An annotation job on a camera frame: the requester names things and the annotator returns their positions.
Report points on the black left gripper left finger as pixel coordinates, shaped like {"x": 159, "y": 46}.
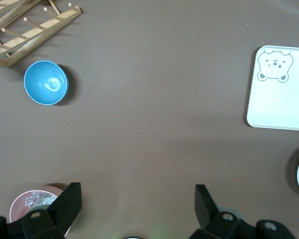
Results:
{"x": 64, "y": 206}

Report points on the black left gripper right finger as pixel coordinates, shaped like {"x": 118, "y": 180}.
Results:
{"x": 206, "y": 209}

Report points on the clear ice cubes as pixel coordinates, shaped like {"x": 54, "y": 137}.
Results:
{"x": 37, "y": 198}

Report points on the pink bowl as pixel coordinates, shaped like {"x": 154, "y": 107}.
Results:
{"x": 17, "y": 209}

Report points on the blue bowl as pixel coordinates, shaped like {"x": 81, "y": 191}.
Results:
{"x": 46, "y": 83}

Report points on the cream tray with bear print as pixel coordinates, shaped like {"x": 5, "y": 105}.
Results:
{"x": 279, "y": 99}

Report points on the wooden peg dish rack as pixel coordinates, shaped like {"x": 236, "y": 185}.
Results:
{"x": 32, "y": 32}

